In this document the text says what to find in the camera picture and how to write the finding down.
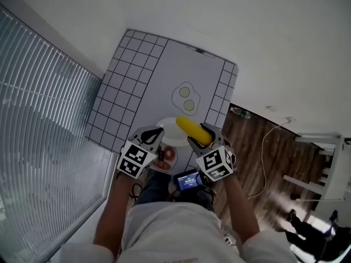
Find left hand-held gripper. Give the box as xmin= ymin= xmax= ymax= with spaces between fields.
xmin=117 ymin=125 xmax=166 ymax=179

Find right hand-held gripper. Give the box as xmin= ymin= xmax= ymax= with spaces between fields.
xmin=187 ymin=122 xmax=238 ymax=183

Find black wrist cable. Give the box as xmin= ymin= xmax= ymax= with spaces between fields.
xmin=129 ymin=183 xmax=144 ymax=202

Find grey window blind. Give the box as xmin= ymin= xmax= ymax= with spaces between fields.
xmin=0 ymin=3 xmax=117 ymax=263

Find white floor cable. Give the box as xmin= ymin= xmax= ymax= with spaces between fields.
xmin=247 ymin=116 xmax=297 ymax=199

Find person's legs in jeans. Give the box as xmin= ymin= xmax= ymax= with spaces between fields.
xmin=136 ymin=170 xmax=216 ymax=212

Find person's white shirt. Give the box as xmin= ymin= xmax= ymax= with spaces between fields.
xmin=59 ymin=201 xmax=300 ymax=263

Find clear plastic bottle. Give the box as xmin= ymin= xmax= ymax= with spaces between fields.
xmin=229 ymin=106 xmax=252 ymax=120

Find white round plate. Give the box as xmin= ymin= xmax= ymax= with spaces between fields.
xmin=155 ymin=117 xmax=193 ymax=147

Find white metal shelf rack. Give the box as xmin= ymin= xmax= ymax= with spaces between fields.
xmin=282 ymin=132 xmax=351 ymax=202

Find person's left forearm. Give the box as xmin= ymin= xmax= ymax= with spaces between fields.
xmin=93 ymin=170 xmax=138 ymax=255

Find white grid-print table mat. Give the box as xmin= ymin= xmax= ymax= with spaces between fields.
xmin=84 ymin=28 xmax=239 ymax=173

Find yellow corn cob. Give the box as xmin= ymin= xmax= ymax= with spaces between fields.
xmin=175 ymin=116 xmax=214 ymax=146

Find black device with screen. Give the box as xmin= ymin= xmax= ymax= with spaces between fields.
xmin=173 ymin=168 xmax=204 ymax=193

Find person's right forearm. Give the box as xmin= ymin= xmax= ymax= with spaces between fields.
xmin=221 ymin=171 xmax=261 ymax=247

